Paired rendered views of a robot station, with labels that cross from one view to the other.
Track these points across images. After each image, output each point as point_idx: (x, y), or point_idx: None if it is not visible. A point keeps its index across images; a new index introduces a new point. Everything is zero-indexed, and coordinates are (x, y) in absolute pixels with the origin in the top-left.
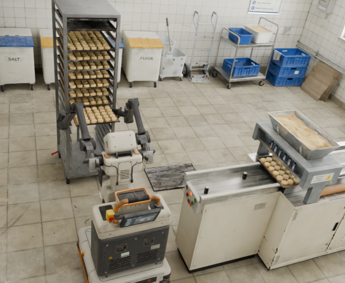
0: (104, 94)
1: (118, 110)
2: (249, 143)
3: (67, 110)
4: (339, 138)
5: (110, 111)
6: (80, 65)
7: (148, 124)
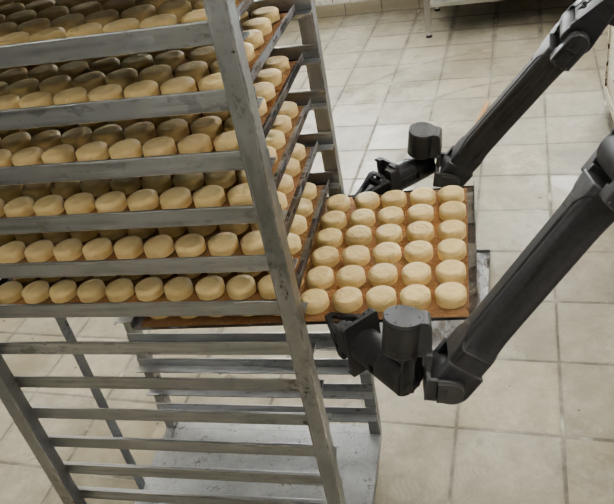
0: (301, 158)
1: (398, 170)
2: (357, 143)
3: None
4: (409, 44)
5: (383, 195)
6: (206, 63)
7: None
